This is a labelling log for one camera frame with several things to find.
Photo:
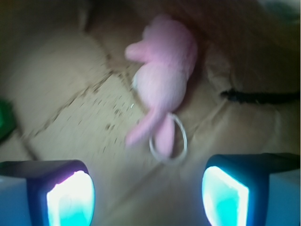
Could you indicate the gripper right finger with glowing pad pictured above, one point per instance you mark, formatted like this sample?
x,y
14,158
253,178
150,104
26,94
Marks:
x,y
252,189

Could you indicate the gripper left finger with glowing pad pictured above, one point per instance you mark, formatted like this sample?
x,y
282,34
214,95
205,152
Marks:
x,y
46,193

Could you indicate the pink plush bunny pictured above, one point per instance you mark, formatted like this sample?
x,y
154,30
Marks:
x,y
168,53

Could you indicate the green rectangular block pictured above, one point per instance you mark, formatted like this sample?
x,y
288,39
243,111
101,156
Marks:
x,y
7,120

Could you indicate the brown paper bag liner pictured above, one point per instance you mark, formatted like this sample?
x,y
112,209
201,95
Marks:
x,y
72,96

